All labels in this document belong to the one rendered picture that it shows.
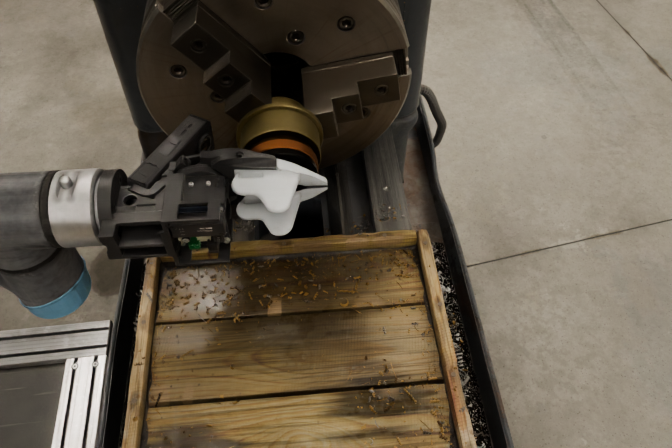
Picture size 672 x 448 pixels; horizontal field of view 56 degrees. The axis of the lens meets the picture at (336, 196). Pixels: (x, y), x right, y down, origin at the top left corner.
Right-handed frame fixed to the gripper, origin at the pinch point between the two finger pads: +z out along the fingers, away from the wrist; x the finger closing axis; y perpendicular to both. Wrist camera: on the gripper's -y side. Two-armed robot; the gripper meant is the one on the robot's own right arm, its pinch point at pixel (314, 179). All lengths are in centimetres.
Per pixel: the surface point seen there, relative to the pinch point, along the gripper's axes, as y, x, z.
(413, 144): -57, -55, 23
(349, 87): -10.4, 2.8, 4.3
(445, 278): -20, -54, 24
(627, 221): -71, -109, 98
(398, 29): -15.2, 6.5, 10.0
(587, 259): -58, -109, 81
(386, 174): -19.3, -22.0, 10.9
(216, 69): -9.4, 6.8, -9.3
